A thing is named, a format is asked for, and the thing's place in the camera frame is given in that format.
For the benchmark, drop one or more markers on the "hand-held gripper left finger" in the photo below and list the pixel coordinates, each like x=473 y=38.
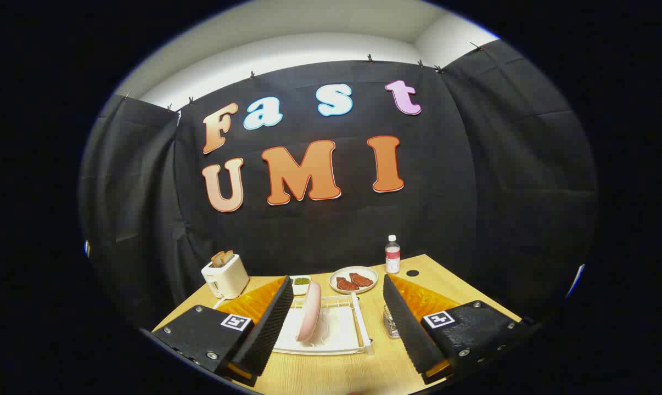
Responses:
x=270 y=329

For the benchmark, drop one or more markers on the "pink plate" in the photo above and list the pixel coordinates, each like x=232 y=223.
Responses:
x=310 y=312

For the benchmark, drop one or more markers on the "clear plastic water bottle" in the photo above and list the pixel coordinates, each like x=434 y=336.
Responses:
x=392 y=258

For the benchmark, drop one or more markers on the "white plate with meat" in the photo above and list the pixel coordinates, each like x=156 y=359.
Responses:
x=334 y=274

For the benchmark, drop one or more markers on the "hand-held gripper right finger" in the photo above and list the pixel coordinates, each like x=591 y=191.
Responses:
x=410 y=329

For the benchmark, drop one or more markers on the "black backdrop cloth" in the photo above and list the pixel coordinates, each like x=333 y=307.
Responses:
x=309 y=236

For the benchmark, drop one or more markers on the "white toaster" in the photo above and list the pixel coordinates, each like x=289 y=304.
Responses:
x=229 y=277

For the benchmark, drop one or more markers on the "white divided dish with beans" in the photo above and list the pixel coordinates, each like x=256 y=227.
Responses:
x=301 y=288

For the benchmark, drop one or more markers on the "brown toast slice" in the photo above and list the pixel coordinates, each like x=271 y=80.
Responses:
x=228 y=256
x=217 y=260

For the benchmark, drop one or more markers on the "red meat piece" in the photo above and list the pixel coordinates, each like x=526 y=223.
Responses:
x=346 y=285
x=362 y=280

